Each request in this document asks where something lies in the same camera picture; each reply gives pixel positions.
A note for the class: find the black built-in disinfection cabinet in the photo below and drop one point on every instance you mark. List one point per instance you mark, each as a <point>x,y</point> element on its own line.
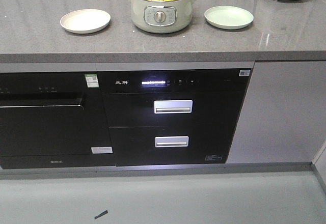
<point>172,116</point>

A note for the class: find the light green plate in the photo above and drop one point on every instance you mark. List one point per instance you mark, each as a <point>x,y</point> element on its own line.
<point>228,17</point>

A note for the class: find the cream white plate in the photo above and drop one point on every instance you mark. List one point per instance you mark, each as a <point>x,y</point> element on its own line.
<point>85,21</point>

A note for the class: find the black floor tape upper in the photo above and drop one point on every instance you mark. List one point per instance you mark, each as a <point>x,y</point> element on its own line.
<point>101,214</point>

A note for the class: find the grey cabinet door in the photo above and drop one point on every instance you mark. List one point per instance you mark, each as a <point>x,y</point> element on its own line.
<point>283,114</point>

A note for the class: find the green electric cooking pot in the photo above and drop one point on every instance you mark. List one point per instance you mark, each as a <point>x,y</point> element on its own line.
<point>161,17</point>

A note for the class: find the black built-in dishwasher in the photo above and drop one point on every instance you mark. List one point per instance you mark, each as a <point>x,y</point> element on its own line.
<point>53,119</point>

